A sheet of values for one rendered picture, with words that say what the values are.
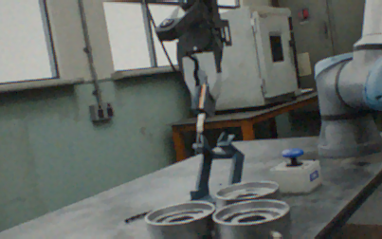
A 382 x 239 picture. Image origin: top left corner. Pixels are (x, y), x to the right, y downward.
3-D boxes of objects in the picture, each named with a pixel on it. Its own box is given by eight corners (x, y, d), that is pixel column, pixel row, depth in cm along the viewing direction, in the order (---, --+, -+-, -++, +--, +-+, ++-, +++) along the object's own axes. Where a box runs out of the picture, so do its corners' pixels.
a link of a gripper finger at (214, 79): (240, 95, 91) (227, 48, 91) (225, 99, 86) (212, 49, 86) (226, 99, 93) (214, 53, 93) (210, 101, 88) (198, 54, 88)
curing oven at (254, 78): (274, 109, 288) (259, 2, 283) (193, 118, 323) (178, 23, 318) (311, 97, 338) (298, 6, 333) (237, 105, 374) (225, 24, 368)
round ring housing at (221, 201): (281, 221, 71) (278, 194, 70) (213, 227, 73) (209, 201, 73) (282, 201, 81) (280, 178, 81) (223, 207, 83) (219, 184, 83)
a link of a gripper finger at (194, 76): (214, 100, 94) (211, 53, 93) (198, 103, 90) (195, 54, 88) (201, 100, 96) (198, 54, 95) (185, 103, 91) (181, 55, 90)
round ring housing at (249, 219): (204, 241, 67) (199, 213, 67) (265, 222, 72) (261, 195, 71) (242, 262, 58) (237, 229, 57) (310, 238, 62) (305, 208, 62)
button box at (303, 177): (309, 193, 83) (305, 167, 83) (272, 193, 87) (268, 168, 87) (324, 182, 89) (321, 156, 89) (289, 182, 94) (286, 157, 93)
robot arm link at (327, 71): (352, 106, 121) (345, 54, 120) (387, 106, 108) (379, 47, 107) (310, 114, 118) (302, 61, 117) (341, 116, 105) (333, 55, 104)
